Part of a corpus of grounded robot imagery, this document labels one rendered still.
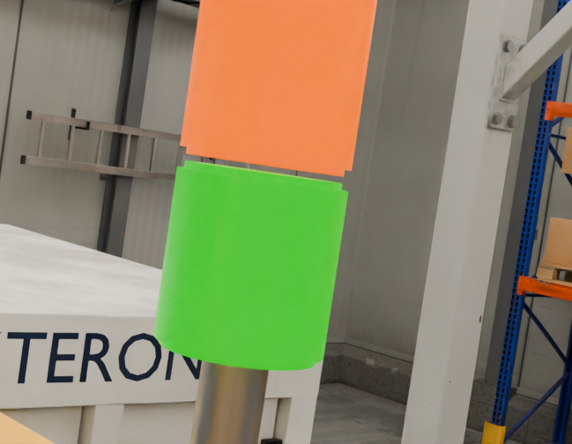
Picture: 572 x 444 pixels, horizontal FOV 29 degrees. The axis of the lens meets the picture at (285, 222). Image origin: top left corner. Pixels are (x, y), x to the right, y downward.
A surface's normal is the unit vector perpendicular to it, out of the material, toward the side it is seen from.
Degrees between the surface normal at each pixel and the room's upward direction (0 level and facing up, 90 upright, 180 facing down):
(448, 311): 90
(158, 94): 90
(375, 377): 90
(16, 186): 90
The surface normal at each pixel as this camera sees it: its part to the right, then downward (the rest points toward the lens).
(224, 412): -0.07, 0.04
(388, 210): -0.70, -0.07
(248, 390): 0.44, 0.11
